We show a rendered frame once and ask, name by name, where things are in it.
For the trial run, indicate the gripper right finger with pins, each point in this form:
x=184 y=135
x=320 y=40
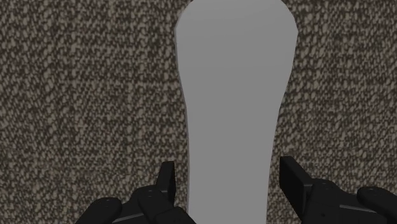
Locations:
x=325 y=201

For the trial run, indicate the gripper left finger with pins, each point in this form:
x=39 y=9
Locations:
x=152 y=204

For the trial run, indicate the brown woven fabric furniture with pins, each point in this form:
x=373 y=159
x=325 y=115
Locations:
x=86 y=93

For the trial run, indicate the grey flat rounded long object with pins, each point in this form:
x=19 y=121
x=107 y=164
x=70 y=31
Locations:
x=232 y=102

